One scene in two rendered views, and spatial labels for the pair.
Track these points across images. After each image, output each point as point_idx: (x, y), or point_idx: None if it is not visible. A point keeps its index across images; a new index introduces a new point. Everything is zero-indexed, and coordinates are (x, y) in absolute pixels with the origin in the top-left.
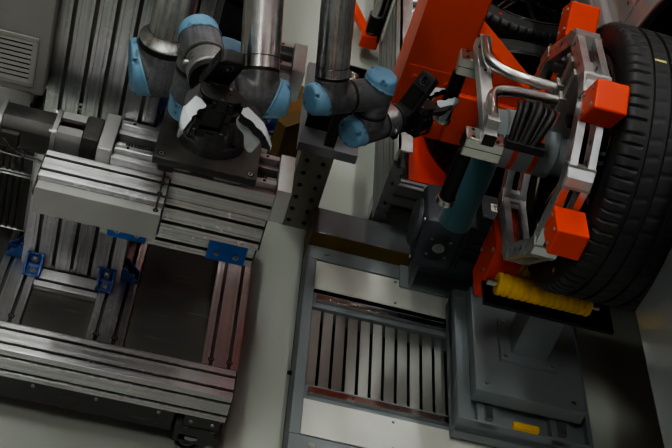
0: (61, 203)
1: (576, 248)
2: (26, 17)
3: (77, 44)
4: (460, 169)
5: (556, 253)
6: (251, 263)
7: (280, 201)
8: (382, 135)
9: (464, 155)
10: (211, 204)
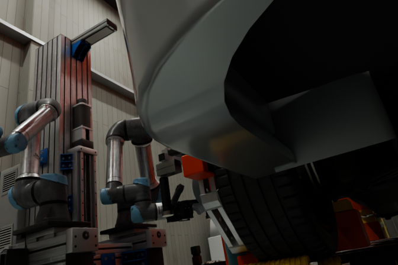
0: None
1: (197, 162)
2: (10, 216)
3: (31, 225)
4: (162, 186)
5: (188, 173)
6: None
7: (68, 236)
8: (150, 211)
9: (159, 175)
10: (43, 256)
